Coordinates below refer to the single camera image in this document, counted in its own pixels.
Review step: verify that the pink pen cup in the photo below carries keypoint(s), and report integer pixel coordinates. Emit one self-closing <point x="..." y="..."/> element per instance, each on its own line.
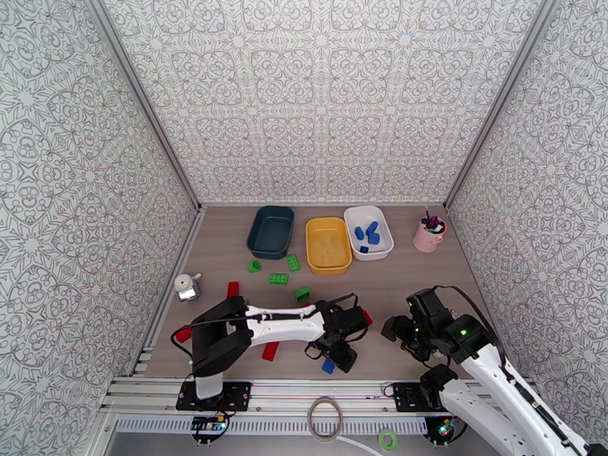
<point x="427" y="241"/>

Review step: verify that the dark teal plastic container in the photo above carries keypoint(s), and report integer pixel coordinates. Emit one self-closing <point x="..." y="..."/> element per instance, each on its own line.
<point x="271" y="231"/>

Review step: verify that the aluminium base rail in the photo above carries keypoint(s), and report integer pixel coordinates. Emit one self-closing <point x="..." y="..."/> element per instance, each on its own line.
<point x="323" y="388"/>

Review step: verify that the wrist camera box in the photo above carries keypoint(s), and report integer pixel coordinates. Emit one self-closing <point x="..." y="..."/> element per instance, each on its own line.
<point x="424" y="302"/>
<point x="356" y="320"/>

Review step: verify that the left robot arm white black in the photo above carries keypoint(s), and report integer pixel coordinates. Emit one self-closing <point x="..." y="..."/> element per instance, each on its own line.
<point x="285" y="324"/>

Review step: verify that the yellow plastic container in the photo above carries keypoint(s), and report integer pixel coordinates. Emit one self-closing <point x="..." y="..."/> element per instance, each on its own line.
<point x="328" y="243"/>

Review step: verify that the small circuit board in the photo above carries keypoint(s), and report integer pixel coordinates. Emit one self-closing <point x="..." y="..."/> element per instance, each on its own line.
<point x="445" y="428"/>
<point x="208" y="425"/>

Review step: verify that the small green lego brick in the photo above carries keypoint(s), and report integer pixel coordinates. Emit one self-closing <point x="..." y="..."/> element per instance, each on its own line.
<point x="254" y="266"/>

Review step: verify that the green tape roll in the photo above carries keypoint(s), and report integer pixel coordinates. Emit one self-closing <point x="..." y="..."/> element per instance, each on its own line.
<point x="381" y="440"/>

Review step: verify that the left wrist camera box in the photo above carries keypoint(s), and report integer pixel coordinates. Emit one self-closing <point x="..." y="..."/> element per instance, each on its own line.
<point x="356" y="320"/>

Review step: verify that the long green lego brick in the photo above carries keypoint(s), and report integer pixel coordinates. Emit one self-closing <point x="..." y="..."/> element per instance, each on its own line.
<point x="293" y="263"/>
<point x="278" y="278"/>

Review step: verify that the white plastic container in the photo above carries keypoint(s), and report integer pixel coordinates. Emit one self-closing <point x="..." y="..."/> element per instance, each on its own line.
<point x="385" y="243"/>

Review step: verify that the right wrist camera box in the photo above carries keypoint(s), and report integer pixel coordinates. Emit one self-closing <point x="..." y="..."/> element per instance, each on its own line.
<point x="424" y="302"/>

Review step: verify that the long red lego brick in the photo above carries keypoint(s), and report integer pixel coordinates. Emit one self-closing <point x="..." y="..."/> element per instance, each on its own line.
<point x="271" y="351"/>
<point x="233" y="289"/>

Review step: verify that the aluminium frame post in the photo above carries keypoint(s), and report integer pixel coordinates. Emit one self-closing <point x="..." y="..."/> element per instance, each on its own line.
<point x="145" y="103"/>
<point x="498" y="103"/>

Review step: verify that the white tube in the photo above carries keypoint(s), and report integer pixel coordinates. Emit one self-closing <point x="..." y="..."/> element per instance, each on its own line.
<point x="358" y="445"/>

